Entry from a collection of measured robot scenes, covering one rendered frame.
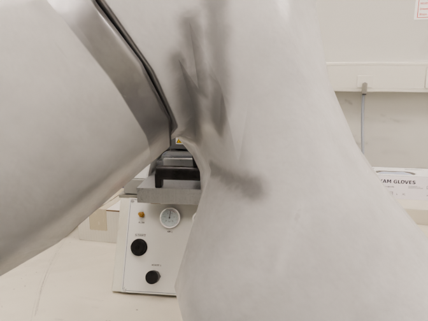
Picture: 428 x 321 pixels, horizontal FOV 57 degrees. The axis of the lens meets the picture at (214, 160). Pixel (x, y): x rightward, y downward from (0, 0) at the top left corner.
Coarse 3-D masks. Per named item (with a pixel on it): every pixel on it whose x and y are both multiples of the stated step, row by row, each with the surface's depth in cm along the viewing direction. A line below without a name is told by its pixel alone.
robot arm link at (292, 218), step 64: (128, 0) 13; (192, 0) 14; (256, 0) 14; (192, 64) 14; (256, 64) 14; (320, 64) 16; (192, 128) 18; (256, 128) 14; (320, 128) 14; (256, 192) 14; (320, 192) 14; (384, 192) 16; (192, 256) 16; (256, 256) 14; (320, 256) 13; (384, 256) 14; (192, 320) 16; (256, 320) 13; (320, 320) 13; (384, 320) 13
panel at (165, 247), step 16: (144, 208) 81; (160, 208) 80; (176, 208) 80; (192, 208) 80; (128, 224) 80; (144, 224) 80; (160, 224) 80; (128, 240) 80; (144, 240) 79; (160, 240) 79; (176, 240) 79; (128, 256) 79; (144, 256) 79; (160, 256) 78; (176, 256) 78; (128, 272) 78; (144, 272) 78; (160, 272) 78; (176, 272) 77; (128, 288) 78; (144, 288) 77; (160, 288) 77
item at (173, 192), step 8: (168, 160) 78; (176, 160) 78; (184, 160) 78; (152, 176) 80; (144, 184) 75; (152, 184) 75; (168, 184) 75; (176, 184) 75; (184, 184) 75; (192, 184) 75; (200, 184) 75; (144, 192) 73; (152, 192) 73; (160, 192) 72; (168, 192) 72; (176, 192) 72; (184, 192) 72; (192, 192) 72; (200, 192) 72; (144, 200) 73; (152, 200) 73; (160, 200) 73; (168, 200) 73; (176, 200) 72; (184, 200) 72; (192, 200) 72
